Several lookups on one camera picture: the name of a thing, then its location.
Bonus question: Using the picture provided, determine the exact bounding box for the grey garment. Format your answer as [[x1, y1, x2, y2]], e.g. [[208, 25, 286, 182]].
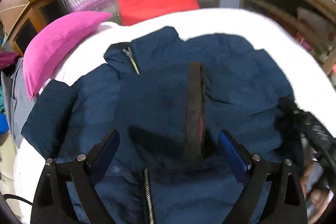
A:
[[1, 57, 37, 148]]

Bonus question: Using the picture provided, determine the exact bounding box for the black cable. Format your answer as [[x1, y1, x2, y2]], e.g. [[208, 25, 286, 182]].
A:
[[2, 193, 34, 206]]

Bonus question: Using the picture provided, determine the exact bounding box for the wooden table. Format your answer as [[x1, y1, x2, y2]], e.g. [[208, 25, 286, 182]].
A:
[[239, 0, 335, 75]]

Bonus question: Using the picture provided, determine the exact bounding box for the blue garment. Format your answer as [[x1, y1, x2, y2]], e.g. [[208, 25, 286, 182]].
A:
[[0, 113, 9, 135]]

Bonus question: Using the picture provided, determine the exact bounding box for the navy blue puffer jacket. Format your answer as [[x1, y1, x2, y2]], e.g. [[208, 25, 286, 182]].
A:
[[22, 27, 303, 223]]

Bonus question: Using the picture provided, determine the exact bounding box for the magenta garment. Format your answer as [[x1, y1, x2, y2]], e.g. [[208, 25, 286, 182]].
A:
[[0, 52, 21, 71]]

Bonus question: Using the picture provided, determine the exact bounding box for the pink pillow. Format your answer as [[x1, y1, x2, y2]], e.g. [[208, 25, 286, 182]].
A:
[[23, 11, 112, 100]]

